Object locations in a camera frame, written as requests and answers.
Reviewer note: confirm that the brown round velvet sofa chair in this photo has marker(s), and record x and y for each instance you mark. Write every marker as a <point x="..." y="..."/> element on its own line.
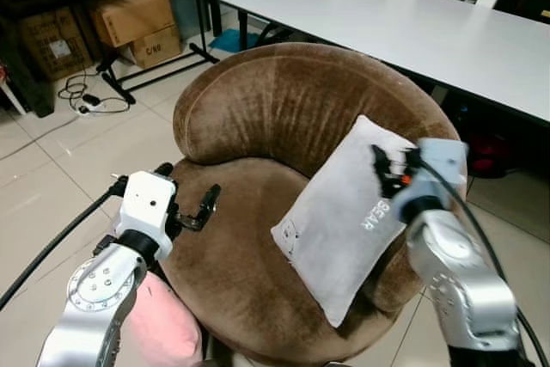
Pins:
<point x="284" y="100"/>

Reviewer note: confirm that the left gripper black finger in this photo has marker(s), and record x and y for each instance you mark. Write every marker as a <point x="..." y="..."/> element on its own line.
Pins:
<point x="164" y="169"/>
<point x="210" y="202"/>

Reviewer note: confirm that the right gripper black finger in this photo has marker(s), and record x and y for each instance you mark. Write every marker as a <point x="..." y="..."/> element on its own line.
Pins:
<point x="379" y="159"/>
<point x="388" y="185"/>

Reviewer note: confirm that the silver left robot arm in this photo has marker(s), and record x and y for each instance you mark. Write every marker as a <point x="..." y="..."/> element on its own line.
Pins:
<point x="94" y="298"/>

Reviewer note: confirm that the grey rectangular pillow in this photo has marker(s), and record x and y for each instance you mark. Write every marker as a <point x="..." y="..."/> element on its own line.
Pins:
<point x="344" y="229"/>

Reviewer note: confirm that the long white table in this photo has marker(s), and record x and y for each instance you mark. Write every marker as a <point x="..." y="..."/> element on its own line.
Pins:
<point x="404" y="27"/>

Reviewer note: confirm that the teal floor mat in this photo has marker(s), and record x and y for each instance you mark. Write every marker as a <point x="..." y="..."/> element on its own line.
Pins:
<point x="232" y="40"/>

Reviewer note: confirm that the white power strip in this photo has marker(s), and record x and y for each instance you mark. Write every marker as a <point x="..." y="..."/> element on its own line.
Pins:
<point x="88" y="107"/>

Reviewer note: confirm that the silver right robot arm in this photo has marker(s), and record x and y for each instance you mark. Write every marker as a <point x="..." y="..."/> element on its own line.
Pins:
<point x="464" y="281"/>

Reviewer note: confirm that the small lettered cardboard box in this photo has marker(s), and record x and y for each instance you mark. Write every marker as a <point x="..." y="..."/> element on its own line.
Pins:
<point x="156" y="49"/>

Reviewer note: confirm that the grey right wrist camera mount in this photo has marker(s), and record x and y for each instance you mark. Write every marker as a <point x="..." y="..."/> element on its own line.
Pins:
<point x="443" y="161"/>

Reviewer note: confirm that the large plain cardboard box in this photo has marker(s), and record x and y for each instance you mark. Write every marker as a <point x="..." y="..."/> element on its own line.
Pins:
<point x="133" y="16"/>

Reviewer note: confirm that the pink pillow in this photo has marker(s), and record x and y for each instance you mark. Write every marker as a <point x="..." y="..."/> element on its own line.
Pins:
<point x="163" y="328"/>

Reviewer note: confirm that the dark printed cardboard box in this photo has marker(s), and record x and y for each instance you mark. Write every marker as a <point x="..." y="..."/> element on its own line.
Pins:
<point x="53" y="45"/>

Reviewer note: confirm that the red round object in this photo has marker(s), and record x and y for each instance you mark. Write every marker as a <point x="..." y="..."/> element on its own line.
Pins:
<point x="491" y="156"/>

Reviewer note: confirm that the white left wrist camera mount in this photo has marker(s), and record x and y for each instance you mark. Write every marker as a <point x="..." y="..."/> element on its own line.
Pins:
<point x="144" y="204"/>

